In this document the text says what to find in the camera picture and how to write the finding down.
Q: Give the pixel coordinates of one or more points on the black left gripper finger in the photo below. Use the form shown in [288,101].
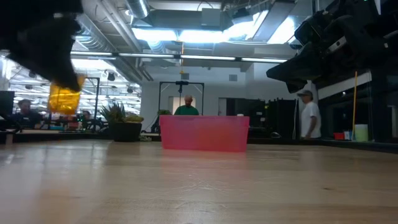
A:
[46,59]

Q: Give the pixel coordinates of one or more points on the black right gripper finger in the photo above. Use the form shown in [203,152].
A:
[298,67]
[295,86]

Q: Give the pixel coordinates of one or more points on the orange pill bottle white cap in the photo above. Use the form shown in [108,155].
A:
[63,99]

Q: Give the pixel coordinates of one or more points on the pink translucent plastic basket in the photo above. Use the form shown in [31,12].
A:
[205,133]

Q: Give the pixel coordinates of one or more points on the person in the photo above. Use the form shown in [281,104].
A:
[310,118]
[186,109]
[26,117]
[86,117]

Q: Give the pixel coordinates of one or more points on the black monitor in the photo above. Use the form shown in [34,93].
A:
[6,102]

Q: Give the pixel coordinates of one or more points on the red container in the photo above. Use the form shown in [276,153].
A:
[339,136]

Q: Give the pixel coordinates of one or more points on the light green bucket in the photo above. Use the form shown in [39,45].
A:
[361,132]

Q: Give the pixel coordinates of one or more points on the potted succulent plant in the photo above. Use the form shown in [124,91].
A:
[124,130]

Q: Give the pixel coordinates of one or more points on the long ceiling light strip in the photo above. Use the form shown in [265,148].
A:
[177,56]

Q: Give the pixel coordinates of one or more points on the small green plant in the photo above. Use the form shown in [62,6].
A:
[163,112]

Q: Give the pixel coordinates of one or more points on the black aluminium table frame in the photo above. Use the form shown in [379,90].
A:
[77,136]

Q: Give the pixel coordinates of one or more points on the silver ventilation duct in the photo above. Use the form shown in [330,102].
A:
[136,7]

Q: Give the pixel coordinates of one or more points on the black camera rig frame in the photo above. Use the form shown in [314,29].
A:
[182,83]

